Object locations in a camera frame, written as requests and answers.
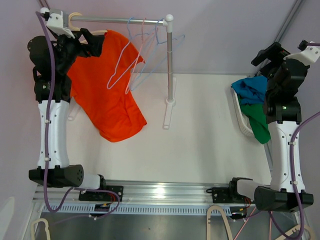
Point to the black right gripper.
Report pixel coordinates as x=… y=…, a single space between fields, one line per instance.
x=274 y=53

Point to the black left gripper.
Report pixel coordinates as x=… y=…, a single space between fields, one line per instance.
x=93 y=48

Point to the blue t shirt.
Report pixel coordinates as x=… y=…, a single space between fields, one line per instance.
x=251 y=90

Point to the pink wire hanger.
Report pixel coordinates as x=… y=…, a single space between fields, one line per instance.
x=140 y=57

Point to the green t shirt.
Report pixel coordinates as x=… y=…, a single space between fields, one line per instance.
x=257 y=120

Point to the light blue wire hanger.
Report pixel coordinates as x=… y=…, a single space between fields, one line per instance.
x=140 y=76

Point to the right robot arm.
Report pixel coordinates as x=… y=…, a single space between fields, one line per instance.
x=286 y=192

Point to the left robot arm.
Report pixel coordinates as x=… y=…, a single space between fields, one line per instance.
x=52 y=61

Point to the cream plastic hanger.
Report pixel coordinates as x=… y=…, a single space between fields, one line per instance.
x=82 y=27

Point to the orange t shirt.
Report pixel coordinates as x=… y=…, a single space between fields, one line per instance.
x=115 y=114

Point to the cream hanger bottom middle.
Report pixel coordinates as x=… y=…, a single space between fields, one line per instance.
x=223 y=223

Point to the cream hanger bottom right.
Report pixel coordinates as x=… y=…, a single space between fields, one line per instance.
x=292 y=232

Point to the white perforated basket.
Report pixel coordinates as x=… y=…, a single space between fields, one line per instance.
x=243 y=120

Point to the white clothes rack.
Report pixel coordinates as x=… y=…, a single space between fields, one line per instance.
x=170 y=101

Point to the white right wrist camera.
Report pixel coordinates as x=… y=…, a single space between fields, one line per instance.
x=309 y=53

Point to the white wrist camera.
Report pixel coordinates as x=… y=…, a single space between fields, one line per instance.
x=57 y=21
x=309 y=53

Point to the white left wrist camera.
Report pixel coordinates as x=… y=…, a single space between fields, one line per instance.
x=57 y=21

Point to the pink wire hanger below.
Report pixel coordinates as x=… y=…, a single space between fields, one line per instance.
x=254 y=213

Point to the aluminium mounting rail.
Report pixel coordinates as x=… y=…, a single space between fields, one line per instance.
x=148 y=198

